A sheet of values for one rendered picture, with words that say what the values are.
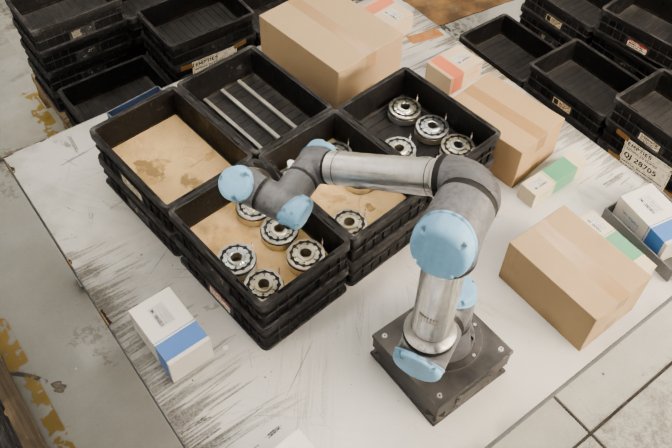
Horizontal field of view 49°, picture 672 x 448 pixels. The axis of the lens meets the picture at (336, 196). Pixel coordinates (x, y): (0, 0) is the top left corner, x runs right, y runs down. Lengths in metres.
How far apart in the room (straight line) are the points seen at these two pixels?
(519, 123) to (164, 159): 1.08
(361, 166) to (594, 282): 0.78
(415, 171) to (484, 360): 0.62
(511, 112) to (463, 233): 1.14
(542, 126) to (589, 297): 0.62
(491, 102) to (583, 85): 0.98
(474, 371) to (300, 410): 0.44
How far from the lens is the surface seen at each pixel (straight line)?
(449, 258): 1.31
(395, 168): 1.48
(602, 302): 2.01
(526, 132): 2.34
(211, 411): 1.93
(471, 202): 1.33
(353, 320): 2.03
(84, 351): 2.91
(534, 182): 2.34
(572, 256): 2.06
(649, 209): 2.34
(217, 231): 2.06
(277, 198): 1.53
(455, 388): 1.85
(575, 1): 3.82
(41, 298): 3.08
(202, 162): 2.23
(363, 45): 2.50
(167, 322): 1.96
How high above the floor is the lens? 2.45
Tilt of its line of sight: 50 degrees down
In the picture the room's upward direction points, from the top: 2 degrees clockwise
